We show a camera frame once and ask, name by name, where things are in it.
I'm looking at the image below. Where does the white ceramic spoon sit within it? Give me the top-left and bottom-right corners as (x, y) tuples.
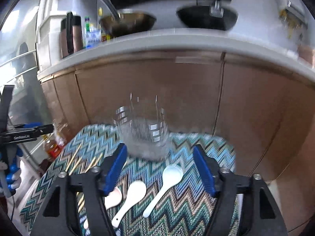
(143, 164), (184, 218)
(112, 180), (146, 228)
(83, 186), (123, 230)

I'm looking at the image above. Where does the bamboo chopstick two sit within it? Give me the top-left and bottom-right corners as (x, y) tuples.
(69, 157), (82, 175)

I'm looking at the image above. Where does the bamboo chopstick three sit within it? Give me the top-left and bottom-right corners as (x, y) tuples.
(78, 153), (103, 213)

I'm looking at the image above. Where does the clear plastic utensil holder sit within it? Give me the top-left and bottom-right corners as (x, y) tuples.
(113, 94), (170, 161)

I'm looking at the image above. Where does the left hand blue white glove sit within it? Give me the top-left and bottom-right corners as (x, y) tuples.
(1, 144), (23, 198)

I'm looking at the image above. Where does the cooking oil bottle on floor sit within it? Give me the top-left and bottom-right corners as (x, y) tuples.
(43, 131), (66, 160)

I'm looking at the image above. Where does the zigzag woven table mat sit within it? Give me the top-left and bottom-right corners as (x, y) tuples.
(20, 124), (235, 235)

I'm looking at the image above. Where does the white storage box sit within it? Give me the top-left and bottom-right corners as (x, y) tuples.
(37, 11), (66, 71)

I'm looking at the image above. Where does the blue white salt bag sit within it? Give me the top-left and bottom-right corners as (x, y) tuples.
(85, 29), (101, 49)

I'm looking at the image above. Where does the green sauce bottle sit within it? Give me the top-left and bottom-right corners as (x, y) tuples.
(84, 16), (93, 49)

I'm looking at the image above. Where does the black frying pan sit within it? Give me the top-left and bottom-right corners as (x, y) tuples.
(176, 0), (238, 31)

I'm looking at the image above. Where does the steel wok with handle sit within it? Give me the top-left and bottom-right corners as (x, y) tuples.
(99, 0), (157, 37)

